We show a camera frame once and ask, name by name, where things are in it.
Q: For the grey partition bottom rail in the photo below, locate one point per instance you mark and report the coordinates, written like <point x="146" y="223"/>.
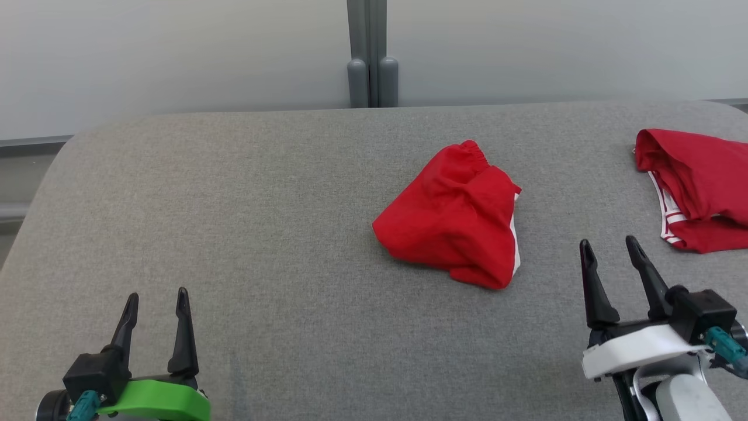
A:
<point x="737" y="102"/>
<point x="35" y="141"/>

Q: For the grey fabric sofa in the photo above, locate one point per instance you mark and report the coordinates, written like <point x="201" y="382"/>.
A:
<point x="263" y="234"/>

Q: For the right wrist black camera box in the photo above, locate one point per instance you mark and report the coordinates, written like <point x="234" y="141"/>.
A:
<point x="704" y="313"/>

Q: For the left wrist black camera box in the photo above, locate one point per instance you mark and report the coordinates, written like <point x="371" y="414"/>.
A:
<point x="93" y="374"/>

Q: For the grey partition post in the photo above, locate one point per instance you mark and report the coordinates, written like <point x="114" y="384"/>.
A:
<point x="372" y="52"/>

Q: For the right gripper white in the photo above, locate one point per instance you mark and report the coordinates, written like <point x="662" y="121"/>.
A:
<point x="637" y="348"/>

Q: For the red shorts with white trim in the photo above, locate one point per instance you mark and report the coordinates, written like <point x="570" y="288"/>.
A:
<point x="450" y="222"/>

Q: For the red white basketball jersey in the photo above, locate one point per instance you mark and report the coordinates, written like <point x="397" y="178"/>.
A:
<point x="707" y="175"/>

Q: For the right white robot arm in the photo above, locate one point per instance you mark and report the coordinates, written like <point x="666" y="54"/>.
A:
<point x="684" y="400"/>

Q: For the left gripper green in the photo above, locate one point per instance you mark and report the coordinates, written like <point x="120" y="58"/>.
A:
<point x="166" y="400"/>

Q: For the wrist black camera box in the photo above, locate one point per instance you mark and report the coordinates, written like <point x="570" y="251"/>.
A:
<point x="704" y="313"/>
<point x="93" y="374"/>

